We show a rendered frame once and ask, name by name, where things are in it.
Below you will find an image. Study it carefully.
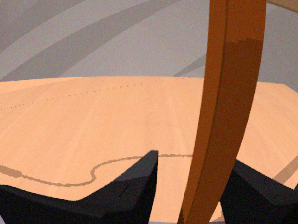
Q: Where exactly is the orange handle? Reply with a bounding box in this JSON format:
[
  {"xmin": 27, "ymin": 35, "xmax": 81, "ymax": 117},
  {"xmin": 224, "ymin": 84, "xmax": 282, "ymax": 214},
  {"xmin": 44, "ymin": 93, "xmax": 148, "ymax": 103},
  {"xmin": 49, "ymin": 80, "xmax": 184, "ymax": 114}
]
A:
[{"xmin": 177, "ymin": 0, "xmax": 266, "ymax": 224}]

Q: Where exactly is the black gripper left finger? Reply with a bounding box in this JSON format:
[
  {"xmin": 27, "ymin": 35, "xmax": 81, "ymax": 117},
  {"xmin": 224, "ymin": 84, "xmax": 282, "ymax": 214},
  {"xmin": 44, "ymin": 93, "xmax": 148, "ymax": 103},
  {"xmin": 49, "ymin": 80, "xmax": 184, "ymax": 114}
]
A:
[{"xmin": 0, "ymin": 149, "xmax": 158, "ymax": 224}]

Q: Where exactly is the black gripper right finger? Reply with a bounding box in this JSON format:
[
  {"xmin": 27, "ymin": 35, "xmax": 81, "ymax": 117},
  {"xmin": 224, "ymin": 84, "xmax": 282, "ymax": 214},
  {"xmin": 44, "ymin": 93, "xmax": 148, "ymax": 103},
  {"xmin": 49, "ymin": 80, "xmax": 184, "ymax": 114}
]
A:
[{"xmin": 220, "ymin": 159, "xmax": 298, "ymax": 224}]

